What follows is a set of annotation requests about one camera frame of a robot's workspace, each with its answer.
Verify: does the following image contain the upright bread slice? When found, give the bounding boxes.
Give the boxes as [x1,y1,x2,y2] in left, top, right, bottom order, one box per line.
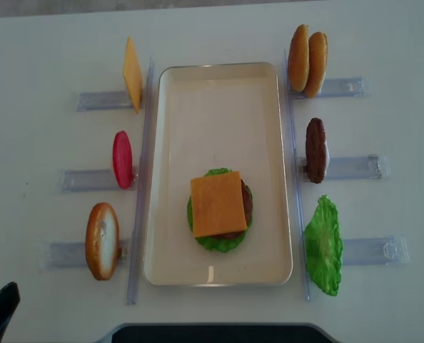
[85,202,119,281]

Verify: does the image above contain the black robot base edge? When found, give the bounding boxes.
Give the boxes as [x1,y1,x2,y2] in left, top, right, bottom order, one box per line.
[111,324,330,343]

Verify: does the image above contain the right long clear acrylic rail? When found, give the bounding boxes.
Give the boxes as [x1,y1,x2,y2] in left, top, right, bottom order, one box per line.
[284,49,311,302]

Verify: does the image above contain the cream rectangular metal tray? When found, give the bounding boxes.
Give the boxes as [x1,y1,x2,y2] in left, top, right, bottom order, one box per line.
[143,62,293,286]

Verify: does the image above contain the left long clear acrylic rail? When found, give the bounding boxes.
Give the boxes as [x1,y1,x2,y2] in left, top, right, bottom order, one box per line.
[126,58,155,305]

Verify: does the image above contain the clear holder under tomato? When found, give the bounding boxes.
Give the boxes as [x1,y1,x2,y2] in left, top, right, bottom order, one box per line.
[58,169,122,193]

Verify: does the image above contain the upright brown meat patty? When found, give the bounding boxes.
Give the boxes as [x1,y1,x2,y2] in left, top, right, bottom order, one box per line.
[306,118,327,184]

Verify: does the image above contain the green lettuce leaf on burger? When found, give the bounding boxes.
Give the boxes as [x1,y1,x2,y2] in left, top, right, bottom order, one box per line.
[187,168,248,253]

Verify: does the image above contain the upright green lettuce leaf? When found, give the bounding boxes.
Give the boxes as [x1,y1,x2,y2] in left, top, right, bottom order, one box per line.
[304,195,343,297]

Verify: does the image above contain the upright orange cheese slice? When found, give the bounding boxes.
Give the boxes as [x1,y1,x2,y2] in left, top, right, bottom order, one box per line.
[122,36,142,114]

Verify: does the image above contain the clear holder under lettuce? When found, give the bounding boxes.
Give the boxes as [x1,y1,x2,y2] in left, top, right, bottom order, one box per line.
[343,235,410,266]

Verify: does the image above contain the upright red tomato slice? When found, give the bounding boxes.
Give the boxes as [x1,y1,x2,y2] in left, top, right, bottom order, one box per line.
[113,131,133,189]

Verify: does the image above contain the clear holder under cheese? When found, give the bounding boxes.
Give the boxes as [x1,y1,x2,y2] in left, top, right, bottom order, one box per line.
[76,91,133,111]

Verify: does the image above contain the brown meat patty on burger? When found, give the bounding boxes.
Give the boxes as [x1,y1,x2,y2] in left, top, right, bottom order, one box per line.
[213,181,253,239]

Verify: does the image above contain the clear holder under buns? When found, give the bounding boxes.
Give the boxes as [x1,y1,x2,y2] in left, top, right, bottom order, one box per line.
[290,75,373,100]

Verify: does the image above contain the clear holder under bread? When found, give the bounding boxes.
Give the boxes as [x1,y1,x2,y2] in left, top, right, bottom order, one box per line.
[40,239,131,269]

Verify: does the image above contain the clear holder under patty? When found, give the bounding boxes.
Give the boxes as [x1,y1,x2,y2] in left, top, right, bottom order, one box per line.
[297,154,389,180]

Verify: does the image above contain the upright plain burger bun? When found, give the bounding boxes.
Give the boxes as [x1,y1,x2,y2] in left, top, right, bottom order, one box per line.
[303,31,328,98]

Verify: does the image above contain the long clear acrylic rail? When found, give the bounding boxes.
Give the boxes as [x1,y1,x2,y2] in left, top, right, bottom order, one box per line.
[126,58,155,305]
[284,49,311,302]

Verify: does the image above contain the orange cheese slice on burger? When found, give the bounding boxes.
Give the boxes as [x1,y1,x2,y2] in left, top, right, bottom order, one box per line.
[191,171,248,238]

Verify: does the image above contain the sesame top burger bun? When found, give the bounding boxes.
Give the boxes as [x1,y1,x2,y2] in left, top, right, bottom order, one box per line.
[288,24,309,91]

